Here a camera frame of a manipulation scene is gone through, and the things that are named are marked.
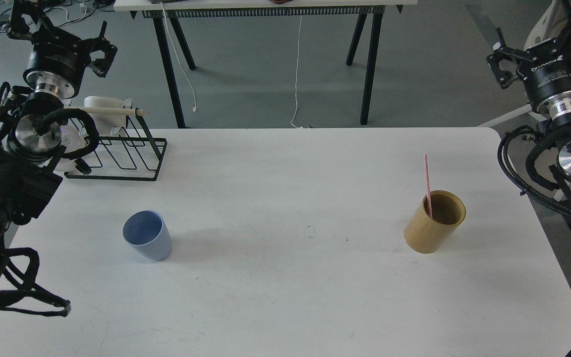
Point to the bamboo cylinder holder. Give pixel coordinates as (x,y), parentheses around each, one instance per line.
(434,221)

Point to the blue plastic cup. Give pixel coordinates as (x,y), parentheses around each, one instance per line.
(147,232)

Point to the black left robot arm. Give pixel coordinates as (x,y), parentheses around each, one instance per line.
(36,132)

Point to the black wire dish rack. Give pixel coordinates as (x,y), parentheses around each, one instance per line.
(132,155)

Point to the pink chopstick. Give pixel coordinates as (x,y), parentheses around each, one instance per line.
(427,181)

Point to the white cup on rack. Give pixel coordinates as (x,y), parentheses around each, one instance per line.
(107,125)

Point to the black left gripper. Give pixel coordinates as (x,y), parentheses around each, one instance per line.
(61,56)

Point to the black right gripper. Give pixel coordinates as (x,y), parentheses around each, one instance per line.
(555,79)

